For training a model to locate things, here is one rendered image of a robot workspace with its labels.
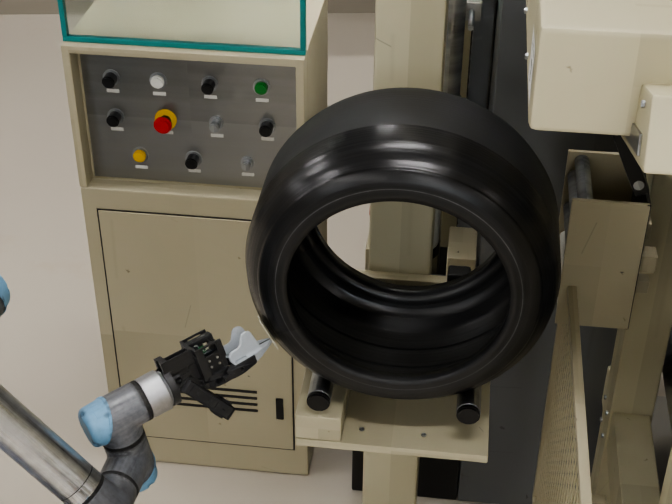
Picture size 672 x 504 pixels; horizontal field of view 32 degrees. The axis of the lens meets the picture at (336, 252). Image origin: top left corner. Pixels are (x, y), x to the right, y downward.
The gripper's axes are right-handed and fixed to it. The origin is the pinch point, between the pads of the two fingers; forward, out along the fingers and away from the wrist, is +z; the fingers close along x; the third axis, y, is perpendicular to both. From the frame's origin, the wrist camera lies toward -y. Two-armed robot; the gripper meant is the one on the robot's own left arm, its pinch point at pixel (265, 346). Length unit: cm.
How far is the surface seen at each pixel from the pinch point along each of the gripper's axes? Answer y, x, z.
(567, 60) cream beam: 48, -68, 27
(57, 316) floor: -43, 187, 0
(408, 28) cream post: 44, -1, 46
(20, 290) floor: -36, 206, -5
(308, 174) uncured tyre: 30.9, -14.0, 12.3
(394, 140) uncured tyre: 32.8, -22.7, 24.9
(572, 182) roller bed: 2, -4, 72
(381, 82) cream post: 35, 6, 41
